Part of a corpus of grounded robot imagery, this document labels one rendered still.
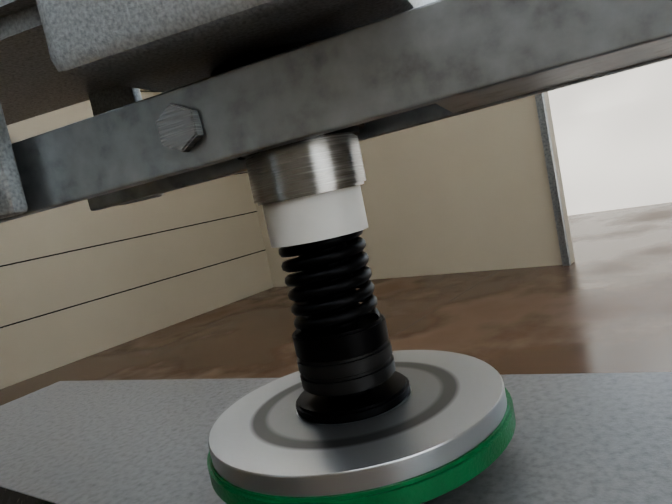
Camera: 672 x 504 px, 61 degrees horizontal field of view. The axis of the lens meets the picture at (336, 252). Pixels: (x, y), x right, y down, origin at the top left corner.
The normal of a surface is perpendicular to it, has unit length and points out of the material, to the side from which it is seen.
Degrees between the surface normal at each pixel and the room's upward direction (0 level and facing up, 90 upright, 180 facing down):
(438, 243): 90
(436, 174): 90
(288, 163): 90
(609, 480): 0
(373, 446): 0
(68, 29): 90
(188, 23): 112
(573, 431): 0
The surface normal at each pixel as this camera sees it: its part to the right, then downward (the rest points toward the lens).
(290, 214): -0.40, 0.18
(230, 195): 0.78, -0.09
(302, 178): -0.03, 0.11
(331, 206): 0.35, 0.03
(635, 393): -0.20, -0.97
